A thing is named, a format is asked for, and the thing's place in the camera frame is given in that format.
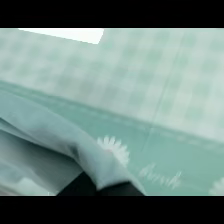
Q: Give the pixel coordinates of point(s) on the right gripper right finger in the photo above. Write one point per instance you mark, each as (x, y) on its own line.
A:
(120, 190)

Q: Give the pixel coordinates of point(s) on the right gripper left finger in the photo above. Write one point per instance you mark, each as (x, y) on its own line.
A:
(77, 186)

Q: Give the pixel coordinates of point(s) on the light blue shirt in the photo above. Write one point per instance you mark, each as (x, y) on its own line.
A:
(46, 140)

